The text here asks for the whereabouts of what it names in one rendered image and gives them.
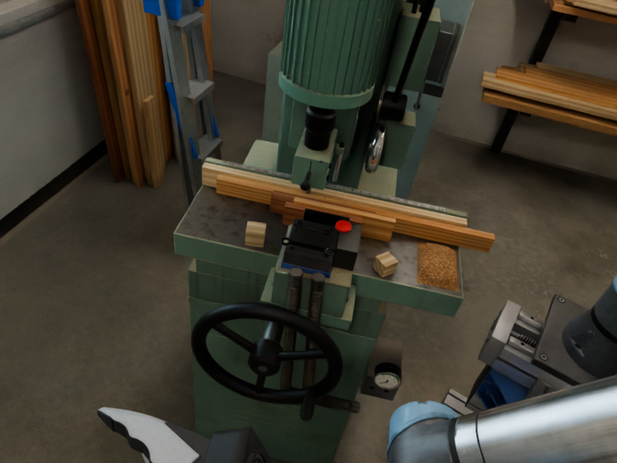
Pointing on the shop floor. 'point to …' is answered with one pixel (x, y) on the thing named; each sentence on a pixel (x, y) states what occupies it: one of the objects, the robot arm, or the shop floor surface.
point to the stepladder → (185, 131)
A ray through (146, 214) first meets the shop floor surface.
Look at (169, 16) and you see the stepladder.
